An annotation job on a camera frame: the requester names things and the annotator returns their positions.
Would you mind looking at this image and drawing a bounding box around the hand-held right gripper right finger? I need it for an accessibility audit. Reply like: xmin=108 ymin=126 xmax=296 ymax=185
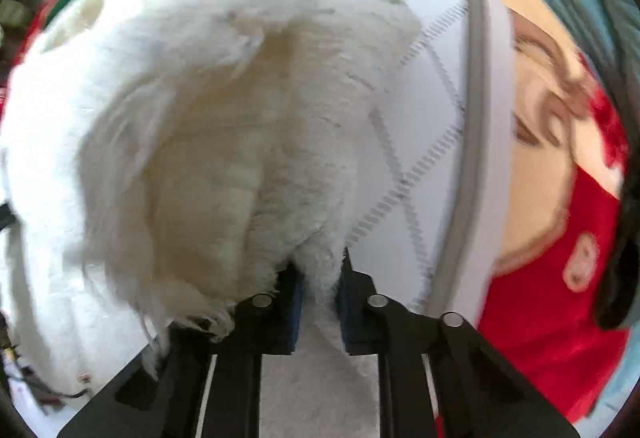
xmin=336 ymin=248 xmax=582 ymax=438

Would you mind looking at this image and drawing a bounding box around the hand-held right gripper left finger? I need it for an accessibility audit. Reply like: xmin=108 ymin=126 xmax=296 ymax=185
xmin=57 ymin=263 xmax=306 ymax=438

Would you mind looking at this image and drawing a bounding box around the white fluffy sweater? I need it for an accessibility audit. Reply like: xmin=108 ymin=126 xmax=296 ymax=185
xmin=0 ymin=0 xmax=427 ymax=400

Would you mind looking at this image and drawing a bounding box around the white diamond-pattern cloth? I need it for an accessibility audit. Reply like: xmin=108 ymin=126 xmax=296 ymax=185
xmin=0 ymin=0 xmax=517 ymax=438

